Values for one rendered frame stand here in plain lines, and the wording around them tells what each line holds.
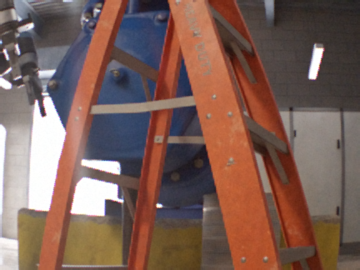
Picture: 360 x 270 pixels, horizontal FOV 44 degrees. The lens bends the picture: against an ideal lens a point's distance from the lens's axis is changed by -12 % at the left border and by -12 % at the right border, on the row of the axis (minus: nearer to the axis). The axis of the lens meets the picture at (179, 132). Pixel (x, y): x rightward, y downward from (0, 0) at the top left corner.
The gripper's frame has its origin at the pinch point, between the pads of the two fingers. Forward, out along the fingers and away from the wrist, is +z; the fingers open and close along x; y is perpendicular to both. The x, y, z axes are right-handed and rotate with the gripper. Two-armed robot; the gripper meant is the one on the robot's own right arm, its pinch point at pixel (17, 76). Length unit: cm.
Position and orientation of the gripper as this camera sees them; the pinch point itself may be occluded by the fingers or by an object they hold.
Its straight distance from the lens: 146.6
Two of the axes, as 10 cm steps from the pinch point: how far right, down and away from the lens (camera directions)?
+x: 2.4, -0.8, -9.7
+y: -9.1, 3.3, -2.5
